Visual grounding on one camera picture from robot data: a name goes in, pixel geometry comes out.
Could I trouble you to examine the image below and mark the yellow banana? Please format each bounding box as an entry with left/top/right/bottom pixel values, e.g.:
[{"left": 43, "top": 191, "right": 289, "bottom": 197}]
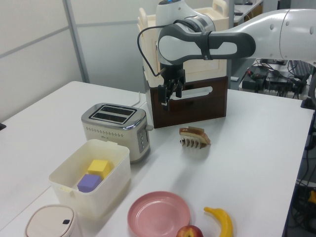
[{"left": 203, "top": 206, "right": 234, "bottom": 237}]

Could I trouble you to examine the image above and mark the silver metal toast rack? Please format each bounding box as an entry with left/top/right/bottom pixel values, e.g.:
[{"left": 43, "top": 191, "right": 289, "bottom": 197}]
[{"left": 180, "top": 135, "right": 208, "bottom": 150}]

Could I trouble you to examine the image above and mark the yellow cube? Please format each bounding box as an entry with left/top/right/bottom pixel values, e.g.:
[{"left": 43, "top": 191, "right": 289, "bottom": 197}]
[{"left": 87, "top": 159, "right": 112, "bottom": 179}]

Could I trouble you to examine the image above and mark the black electronics box with cables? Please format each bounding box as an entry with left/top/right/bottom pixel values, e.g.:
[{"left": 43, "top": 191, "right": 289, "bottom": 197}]
[{"left": 241, "top": 59, "right": 312, "bottom": 100}]

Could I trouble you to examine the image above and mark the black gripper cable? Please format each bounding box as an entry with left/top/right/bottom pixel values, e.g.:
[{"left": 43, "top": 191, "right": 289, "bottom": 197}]
[{"left": 137, "top": 20, "right": 165, "bottom": 78}]

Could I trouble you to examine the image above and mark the cream and chrome toaster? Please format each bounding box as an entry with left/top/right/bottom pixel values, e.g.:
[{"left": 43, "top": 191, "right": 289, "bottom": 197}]
[{"left": 80, "top": 103, "right": 154, "bottom": 164}]

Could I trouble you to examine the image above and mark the cream cabinet with handles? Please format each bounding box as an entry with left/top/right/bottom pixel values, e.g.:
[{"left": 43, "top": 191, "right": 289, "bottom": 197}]
[{"left": 136, "top": 0, "right": 231, "bottom": 87}]

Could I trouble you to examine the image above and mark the dark brown wooden drawer box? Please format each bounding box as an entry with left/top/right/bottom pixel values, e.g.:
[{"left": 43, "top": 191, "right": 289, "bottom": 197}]
[{"left": 150, "top": 74, "right": 229, "bottom": 129}]

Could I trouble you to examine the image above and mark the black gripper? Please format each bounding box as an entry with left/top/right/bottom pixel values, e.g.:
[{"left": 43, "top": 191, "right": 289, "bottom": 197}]
[{"left": 158, "top": 62, "right": 186, "bottom": 111}]

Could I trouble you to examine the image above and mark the pink plate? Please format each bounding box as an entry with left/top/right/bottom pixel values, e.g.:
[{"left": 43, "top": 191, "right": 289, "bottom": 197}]
[{"left": 127, "top": 191, "right": 192, "bottom": 237}]

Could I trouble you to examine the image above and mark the white plastic storage bin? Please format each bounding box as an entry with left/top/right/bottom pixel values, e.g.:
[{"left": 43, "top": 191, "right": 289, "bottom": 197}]
[{"left": 48, "top": 138, "right": 131, "bottom": 219}]

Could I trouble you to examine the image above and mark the red apple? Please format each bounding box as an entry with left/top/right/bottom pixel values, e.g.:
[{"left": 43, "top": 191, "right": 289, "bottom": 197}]
[{"left": 176, "top": 225, "right": 204, "bottom": 237}]

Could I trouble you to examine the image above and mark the purple cube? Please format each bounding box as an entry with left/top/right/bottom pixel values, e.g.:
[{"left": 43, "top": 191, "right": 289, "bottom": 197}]
[{"left": 77, "top": 173, "right": 102, "bottom": 194}]

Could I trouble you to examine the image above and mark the small white lidded trash can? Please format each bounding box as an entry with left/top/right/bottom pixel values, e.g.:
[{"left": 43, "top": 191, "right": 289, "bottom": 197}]
[{"left": 24, "top": 204, "right": 83, "bottom": 237}]

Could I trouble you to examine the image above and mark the brown bread slice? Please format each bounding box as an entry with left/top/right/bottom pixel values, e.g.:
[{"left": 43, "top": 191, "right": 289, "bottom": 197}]
[{"left": 179, "top": 126, "right": 212, "bottom": 145}]

